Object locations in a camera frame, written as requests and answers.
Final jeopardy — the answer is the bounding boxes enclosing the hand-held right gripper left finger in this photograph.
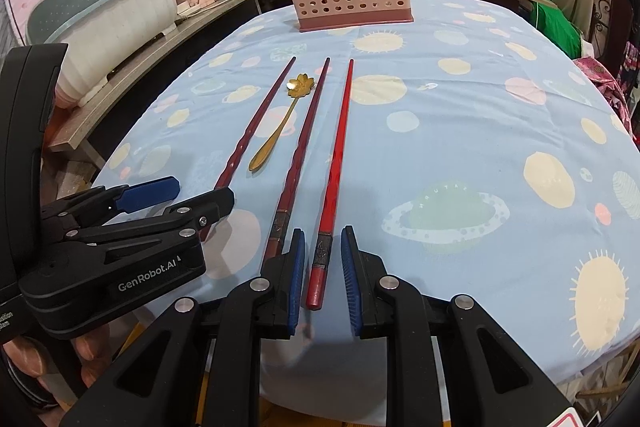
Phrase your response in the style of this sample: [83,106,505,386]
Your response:
[60,228,307,427]

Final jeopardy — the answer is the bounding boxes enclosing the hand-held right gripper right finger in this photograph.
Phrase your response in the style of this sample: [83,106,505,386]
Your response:
[341,225,576,427]

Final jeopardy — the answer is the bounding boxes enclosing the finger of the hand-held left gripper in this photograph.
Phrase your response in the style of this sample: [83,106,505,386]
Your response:
[40,177,180,242]
[67,187,236,254]

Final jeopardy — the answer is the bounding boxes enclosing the dark red chopstick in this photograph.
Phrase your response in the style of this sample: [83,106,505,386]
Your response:
[261,57,332,278]
[199,56,298,242]

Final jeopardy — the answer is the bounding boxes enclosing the bright red chopstick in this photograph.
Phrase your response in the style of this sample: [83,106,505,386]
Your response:
[305,58,356,312]

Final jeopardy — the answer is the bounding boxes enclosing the gold flower spoon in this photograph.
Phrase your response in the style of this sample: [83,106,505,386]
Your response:
[248,74,313,172]

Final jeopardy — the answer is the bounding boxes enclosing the person's left hand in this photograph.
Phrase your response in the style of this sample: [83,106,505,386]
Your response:
[2,323,118,400]

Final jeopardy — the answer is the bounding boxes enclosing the white dish rack tub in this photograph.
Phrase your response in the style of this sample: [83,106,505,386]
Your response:
[25,0,180,108]

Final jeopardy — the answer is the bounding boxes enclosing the blue planet print tablecloth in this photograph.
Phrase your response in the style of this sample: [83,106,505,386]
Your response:
[92,0,640,388]

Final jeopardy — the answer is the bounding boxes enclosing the pink floral cloth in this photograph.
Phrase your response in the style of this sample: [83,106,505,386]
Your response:
[572,57,640,138]

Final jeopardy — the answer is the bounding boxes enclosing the green bag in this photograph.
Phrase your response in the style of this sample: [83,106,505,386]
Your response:
[530,0,583,58]

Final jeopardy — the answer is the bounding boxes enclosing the dark wooden chair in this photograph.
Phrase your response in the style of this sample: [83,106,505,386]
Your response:
[592,0,636,62]

